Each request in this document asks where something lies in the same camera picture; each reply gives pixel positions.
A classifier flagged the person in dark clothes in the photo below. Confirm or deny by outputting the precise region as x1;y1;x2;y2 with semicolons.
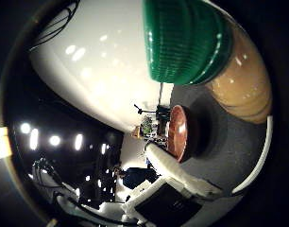
119;166;161;191

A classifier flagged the black tripod stand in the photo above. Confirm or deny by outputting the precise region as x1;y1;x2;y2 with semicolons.
133;82;165;116

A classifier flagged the brown wooden bowl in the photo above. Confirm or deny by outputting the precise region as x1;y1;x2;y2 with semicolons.
167;104;199;163

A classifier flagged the orange juice bottle green cap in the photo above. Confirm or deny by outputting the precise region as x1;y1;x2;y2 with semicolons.
143;0;273;125

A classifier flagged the green plant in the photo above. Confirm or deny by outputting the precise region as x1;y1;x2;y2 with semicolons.
141;115;156;137

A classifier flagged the black cable bundle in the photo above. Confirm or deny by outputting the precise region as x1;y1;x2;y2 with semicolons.
28;0;81;53

